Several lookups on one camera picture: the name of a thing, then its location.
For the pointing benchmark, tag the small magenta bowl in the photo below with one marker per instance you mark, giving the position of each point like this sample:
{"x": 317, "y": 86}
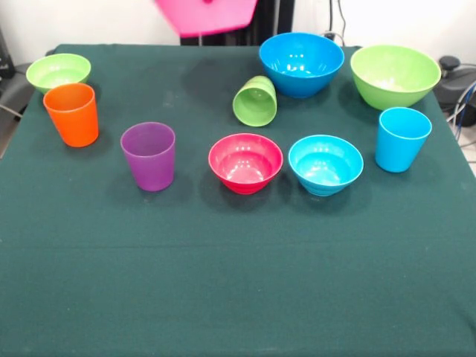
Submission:
{"x": 245, "y": 163}

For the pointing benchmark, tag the green cup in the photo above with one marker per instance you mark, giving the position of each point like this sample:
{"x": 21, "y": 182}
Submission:
{"x": 256, "y": 104}

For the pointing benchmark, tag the small cyan bowl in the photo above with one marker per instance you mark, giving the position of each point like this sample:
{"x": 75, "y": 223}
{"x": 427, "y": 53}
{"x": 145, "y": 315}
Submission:
{"x": 325, "y": 165}

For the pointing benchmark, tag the purple cup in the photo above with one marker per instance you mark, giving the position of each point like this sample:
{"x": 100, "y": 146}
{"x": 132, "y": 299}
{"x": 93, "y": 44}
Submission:
{"x": 148, "y": 160}

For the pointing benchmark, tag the large blue bowl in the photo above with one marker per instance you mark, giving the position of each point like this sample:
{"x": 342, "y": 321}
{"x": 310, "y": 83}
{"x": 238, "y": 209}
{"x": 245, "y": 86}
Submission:
{"x": 301, "y": 67}

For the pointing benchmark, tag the large pink bowl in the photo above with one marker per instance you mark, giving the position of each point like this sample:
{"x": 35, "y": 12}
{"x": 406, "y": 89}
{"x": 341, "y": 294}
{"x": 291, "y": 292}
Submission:
{"x": 208, "y": 16}

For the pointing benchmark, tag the small green bowl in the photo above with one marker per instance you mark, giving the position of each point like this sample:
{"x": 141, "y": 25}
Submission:
{"x": 57, "y": 70}

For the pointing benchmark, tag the dark green tablecloth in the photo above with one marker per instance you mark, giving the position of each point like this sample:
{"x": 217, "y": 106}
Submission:
{"x": 238, "y": 260}

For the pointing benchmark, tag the blue cup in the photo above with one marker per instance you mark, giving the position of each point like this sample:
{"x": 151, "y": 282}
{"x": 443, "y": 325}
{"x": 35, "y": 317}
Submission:
{"x": 403, "y": 139}

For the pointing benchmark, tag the orange red cup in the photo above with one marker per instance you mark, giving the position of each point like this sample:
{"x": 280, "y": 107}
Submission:
{"x": 70, "y": 115}

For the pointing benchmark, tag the large green bowl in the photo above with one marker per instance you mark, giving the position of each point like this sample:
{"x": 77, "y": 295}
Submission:
{"x": 395, "y": 76}

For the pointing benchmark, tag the black device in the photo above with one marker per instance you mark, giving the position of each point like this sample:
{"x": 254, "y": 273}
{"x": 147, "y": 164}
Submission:
{"x": 5, "y": 56}

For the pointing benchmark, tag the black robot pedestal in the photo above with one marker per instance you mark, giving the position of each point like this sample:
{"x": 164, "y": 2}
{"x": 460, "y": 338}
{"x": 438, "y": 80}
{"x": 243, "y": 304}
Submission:
{"x": 275, "y": 22}

